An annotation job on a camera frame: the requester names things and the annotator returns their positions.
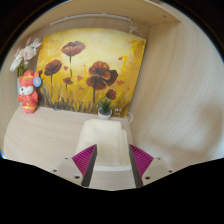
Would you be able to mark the small plant in white pot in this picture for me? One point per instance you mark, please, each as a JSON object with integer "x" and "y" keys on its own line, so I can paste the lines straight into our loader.
{"x": 105, "y": 111}

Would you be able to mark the red plush mouse toy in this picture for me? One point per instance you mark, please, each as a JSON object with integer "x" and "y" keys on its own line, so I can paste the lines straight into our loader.
{"x": 29, "y": 96}

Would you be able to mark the white light bar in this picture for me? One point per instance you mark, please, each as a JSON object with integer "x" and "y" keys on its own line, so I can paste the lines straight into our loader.
{"x": 90, "y": 16}

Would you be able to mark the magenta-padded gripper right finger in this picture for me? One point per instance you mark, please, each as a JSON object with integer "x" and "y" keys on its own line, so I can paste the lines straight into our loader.
{"x": 143, "y": 161}

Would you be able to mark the pink white flower bouquet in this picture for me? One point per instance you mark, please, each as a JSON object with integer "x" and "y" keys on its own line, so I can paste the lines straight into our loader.
{"x": 25, "y": 53}

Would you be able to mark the light wooden shelf unit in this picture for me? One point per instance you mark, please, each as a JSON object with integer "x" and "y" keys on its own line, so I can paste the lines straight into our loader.
{"x": 100, "y": 7}

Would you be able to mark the yellow poppy flower painting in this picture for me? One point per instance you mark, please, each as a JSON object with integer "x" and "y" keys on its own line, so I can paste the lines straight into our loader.
{"x": 90, "y": 53}

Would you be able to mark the cream white towel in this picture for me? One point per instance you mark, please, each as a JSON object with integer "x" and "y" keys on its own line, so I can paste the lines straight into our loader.
{"x": 103, "y": 140}

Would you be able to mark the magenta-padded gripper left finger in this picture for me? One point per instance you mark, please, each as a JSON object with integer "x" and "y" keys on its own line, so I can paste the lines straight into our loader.
{"x": 83, "y": 161}

